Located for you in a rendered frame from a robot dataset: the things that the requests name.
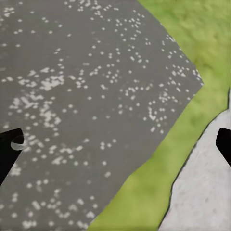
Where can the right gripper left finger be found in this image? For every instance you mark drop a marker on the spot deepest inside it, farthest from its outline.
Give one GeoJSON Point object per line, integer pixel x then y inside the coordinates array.
{"type": "Point", "coordinates": [12, 142]}

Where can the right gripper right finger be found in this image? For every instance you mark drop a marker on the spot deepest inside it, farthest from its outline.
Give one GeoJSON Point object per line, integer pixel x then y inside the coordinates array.
{"type": "Point", "coordinates": [223, 142]}

